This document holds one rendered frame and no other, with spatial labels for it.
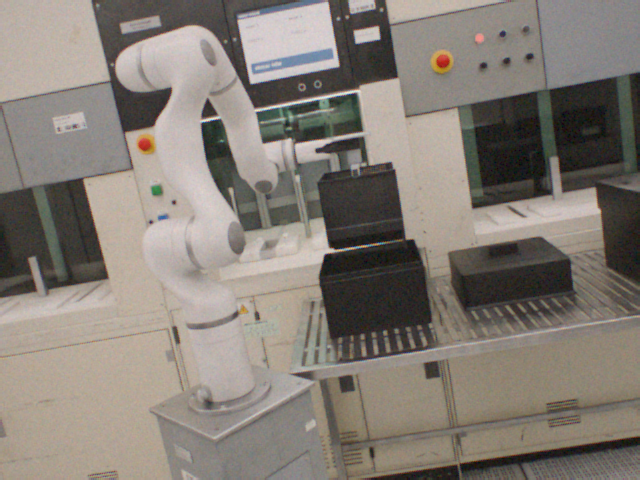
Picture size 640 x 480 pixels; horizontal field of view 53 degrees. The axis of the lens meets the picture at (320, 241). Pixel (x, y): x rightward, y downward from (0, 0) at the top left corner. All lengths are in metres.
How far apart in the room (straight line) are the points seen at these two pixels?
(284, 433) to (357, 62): 1.14
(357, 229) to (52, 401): 1.32
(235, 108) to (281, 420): 0.75
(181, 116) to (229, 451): 0.70
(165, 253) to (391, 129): 0.89
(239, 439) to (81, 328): 1.08
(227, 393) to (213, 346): 0.11
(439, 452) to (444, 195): 0.90
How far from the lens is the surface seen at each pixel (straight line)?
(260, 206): 2.97
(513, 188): 2.62
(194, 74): 1.39
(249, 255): 2.35
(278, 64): 2.08
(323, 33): 2.08
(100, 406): 2.46
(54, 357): 2.44
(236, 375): 1.47
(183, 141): 1.40
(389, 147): 2.03
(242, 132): 1.67
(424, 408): 2.33
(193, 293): 1.43
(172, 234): 1.41
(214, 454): 1.42
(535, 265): 1.79
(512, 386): 2.34
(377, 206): 1.68
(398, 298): 1.71
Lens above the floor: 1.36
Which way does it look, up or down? 11 degrees down
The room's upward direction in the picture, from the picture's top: 11 degrees counter-clockwise
